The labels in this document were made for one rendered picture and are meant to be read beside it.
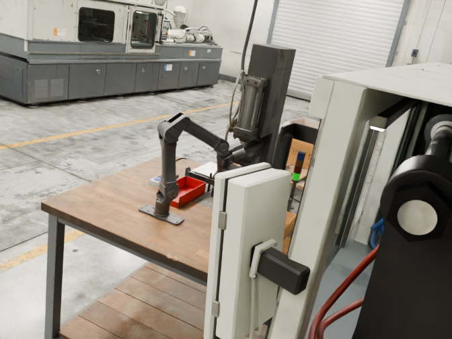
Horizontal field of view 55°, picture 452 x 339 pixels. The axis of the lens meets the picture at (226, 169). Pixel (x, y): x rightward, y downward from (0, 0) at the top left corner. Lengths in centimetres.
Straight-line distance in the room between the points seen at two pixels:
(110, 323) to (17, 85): 509
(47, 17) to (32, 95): 112
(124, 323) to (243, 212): 162
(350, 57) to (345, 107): 1047
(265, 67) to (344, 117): 129
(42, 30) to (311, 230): 628
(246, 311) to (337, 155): 39
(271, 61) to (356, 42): 924
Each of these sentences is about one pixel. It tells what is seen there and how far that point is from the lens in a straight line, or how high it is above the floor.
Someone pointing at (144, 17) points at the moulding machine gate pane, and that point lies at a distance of 837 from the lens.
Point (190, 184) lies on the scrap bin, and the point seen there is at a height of 92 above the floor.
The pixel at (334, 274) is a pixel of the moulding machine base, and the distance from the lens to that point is 161.
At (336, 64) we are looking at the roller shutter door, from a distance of 1132.
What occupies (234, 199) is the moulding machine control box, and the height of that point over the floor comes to 142.
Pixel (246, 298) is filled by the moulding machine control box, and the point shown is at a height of 121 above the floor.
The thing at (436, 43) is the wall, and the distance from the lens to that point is 1103.
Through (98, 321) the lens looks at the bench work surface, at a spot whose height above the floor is 22.
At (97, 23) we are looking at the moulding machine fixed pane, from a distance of 759.
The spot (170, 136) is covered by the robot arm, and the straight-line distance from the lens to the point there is 172.
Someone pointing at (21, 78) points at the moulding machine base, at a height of 43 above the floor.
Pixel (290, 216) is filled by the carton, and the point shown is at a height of 95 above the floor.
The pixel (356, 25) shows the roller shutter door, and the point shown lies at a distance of 1125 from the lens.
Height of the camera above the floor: 175
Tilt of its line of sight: 19 degrees down
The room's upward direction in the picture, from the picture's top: 10 degrees clockwise
